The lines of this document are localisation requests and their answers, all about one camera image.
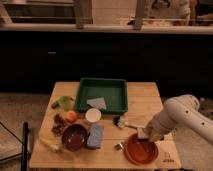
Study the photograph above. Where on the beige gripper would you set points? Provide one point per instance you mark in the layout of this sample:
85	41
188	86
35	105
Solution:
153	135

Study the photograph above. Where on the wooden black eraser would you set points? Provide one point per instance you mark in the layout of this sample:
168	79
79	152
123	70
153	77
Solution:
142	137

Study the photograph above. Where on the red bowl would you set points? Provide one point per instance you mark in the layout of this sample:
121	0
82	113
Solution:
139	152

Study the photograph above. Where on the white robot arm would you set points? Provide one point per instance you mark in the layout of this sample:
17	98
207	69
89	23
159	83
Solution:
182	109

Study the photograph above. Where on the dark purple bowl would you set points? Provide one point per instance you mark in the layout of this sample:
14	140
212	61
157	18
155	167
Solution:
74	137

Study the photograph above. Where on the small metal clip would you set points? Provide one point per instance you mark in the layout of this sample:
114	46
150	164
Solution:
119	146

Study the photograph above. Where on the blue sponge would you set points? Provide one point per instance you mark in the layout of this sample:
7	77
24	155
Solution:
95	136

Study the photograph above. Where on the green plastic tray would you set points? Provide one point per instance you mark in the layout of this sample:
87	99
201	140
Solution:
113	91

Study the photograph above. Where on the grey cloth in tray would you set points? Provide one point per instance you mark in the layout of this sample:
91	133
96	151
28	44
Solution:
98	103

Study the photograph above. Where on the white cup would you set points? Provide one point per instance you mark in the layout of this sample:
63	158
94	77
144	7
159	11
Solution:
93	115

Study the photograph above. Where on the orange fruit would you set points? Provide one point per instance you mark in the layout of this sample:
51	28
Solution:
71	116

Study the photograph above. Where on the brown dried food pile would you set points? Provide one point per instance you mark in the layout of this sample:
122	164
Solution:
59	125

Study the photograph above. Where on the dish brush black handle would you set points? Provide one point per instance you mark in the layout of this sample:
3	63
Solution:
121	123

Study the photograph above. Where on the black chair frame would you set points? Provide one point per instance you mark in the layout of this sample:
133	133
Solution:
24	154

